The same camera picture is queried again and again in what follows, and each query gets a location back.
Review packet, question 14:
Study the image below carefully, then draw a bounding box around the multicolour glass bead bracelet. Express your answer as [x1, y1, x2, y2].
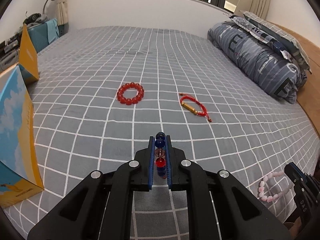
[154, 131, 168, 179]

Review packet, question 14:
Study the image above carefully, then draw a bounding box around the red bead bracelet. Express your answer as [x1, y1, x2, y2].
[116, 82, 145, 106]

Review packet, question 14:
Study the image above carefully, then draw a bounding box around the red cord bracelet gold tube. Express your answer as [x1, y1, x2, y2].
[179, 93, 212, 122]

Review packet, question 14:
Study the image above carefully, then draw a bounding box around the grey checked bed sheet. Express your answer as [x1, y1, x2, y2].
[5, 27, 319, 237]

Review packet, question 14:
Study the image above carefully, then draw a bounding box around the wooden headboard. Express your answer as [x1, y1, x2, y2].
[273, 23, 320, 135]

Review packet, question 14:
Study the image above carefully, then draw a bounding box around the folded blue patterned duvet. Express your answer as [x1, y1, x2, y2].
[208, 21, 306, 104]

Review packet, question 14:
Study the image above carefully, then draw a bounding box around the blue yellow storage box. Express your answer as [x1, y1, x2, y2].
[0, 65, 44, 209]

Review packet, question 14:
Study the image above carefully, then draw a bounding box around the grey checked pillow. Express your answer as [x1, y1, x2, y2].
[230, 11, 312, 74]

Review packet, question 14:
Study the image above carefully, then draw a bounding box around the yellow box lid flap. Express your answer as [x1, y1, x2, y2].
[18, 24, 40, 85]

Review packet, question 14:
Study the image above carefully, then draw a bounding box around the beige left curtain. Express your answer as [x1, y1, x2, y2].
[56, 0, 68, 25]

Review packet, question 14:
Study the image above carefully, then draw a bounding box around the teal suitcase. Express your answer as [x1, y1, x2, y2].
[28, 18, 60, 53]

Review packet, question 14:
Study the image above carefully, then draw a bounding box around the dark clothes pile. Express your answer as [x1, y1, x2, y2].
[23, 13, 48, 26]

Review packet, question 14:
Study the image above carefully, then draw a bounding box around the pink bead bracelet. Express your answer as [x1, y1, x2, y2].
[258, 171, 295, 203]

